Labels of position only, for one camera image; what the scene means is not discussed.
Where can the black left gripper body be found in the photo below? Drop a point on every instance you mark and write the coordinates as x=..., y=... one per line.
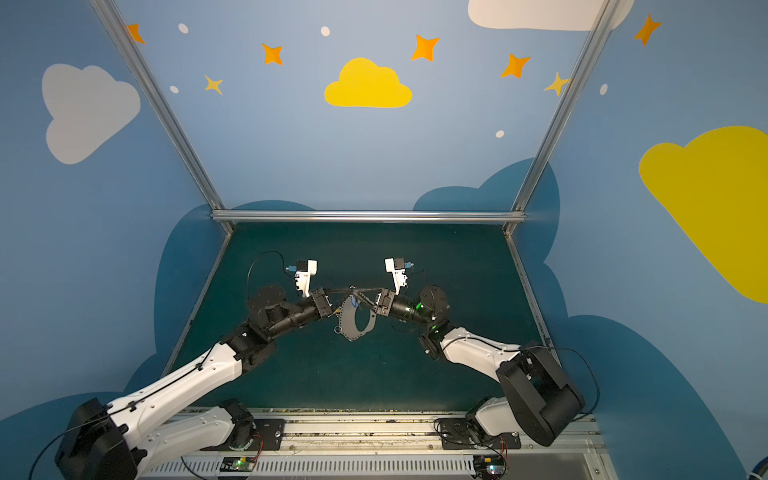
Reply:
x=321, y=302

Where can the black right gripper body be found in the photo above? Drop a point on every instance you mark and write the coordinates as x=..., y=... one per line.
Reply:
x=385, y=302

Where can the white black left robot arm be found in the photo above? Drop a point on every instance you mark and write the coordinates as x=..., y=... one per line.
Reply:
x=130, y=435

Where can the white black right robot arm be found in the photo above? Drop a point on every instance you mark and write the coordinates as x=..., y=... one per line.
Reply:
x=540, y=400

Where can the green table mat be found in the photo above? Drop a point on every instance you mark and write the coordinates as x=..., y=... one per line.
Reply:
x=386, y=369

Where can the left green circuit board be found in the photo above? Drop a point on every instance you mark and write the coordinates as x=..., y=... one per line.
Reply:
x=238, y=464

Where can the green circuit board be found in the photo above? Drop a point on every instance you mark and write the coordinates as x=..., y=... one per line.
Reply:
x=238, y=464
x=489, y=467

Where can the right green circuit board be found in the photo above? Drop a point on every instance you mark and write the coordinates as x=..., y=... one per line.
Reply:
x=489, y=467

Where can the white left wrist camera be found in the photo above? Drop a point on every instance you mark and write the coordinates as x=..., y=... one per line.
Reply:
x=303, y=271

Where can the aluminium frame back rail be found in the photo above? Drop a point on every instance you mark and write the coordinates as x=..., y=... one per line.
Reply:
x=420, y=217

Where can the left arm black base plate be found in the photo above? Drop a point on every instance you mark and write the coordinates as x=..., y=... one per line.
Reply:
x=265, y=434

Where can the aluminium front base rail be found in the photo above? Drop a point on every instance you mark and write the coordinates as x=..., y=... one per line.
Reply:
x=325, y=444

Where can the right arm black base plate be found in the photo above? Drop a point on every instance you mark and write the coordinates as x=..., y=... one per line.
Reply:
x=462, y=433

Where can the aluminium frame left post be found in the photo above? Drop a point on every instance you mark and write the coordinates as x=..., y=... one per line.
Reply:
x=113, y=22

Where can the aluminium frame post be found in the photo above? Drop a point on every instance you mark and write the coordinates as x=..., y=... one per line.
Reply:
x=113, y=22
x=580, y=74

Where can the aluminium frame right post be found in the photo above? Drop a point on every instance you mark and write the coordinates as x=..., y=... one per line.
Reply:
x=580, y=74

